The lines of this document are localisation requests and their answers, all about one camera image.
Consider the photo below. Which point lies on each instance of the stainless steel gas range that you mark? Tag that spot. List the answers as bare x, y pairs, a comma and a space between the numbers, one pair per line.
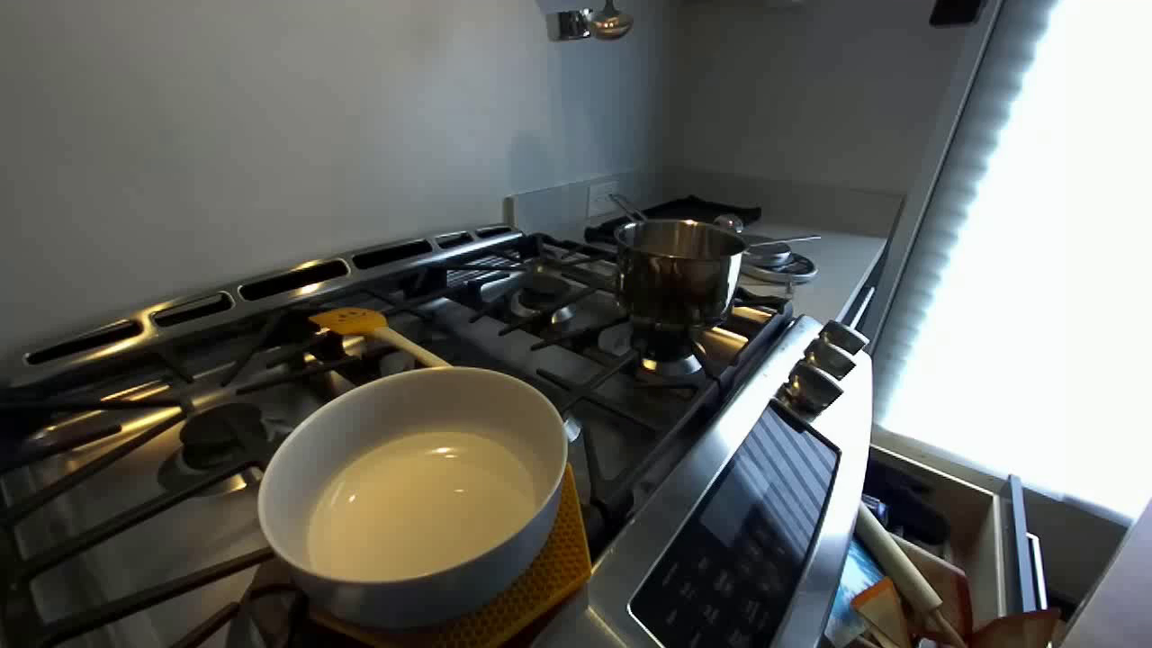
672, 507

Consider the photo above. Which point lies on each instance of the round silver kitchen scale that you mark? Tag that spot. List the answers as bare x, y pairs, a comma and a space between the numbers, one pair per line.
778, 269

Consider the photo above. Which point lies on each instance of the white ceramic bowl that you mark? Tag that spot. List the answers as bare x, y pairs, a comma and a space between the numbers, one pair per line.
418, 507

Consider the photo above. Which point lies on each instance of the silver stove knob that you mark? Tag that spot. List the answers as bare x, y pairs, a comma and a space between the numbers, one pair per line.
810, 386
828, 359
847, 337

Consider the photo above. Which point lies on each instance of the black cast iron stove grate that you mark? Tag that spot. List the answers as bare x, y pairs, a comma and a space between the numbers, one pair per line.
292, 347

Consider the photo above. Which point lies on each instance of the hanging silver ladle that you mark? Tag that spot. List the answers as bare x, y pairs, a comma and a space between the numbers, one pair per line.
610, 23

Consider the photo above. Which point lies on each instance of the white window blind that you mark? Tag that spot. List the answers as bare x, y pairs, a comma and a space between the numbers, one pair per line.
958, 217

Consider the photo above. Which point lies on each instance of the white cylindrical stick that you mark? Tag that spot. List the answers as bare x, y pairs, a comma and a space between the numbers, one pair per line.
902, 563

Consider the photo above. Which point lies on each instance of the beige open box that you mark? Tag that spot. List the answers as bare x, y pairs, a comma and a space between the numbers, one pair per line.
972, 507

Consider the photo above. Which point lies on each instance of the white wall outlet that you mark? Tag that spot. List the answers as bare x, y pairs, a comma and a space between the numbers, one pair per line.
598, 201

